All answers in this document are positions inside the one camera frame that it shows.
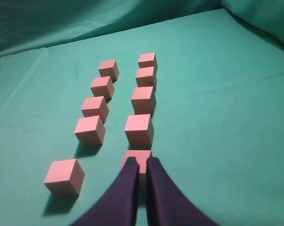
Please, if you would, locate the pink cube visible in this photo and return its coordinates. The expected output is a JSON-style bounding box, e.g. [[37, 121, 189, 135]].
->
[[120, 150, 152, 189], [44, 159, 85, 196]]

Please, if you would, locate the green cloth backdrop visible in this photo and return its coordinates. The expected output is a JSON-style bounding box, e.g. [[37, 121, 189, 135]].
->
[[0, 0, 284, 226]]

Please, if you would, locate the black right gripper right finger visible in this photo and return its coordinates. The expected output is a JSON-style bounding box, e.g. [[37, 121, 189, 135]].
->
[[146, 157, 217, 226]]

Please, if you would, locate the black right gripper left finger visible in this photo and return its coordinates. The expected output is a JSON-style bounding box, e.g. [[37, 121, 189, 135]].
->
[[71, 157, 139, 226]]

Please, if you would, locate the pink cube column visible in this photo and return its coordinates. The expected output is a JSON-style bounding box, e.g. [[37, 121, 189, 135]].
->
[[81, 96, 109, 123], [98, 59, 120, 82], [124, 114, 154, 146], [136, 66, 157, 89], [138, 53, 158, 70], [74, 115, 105, 146], [90, 76, 114, 100], [131, 86, 156, 116]]

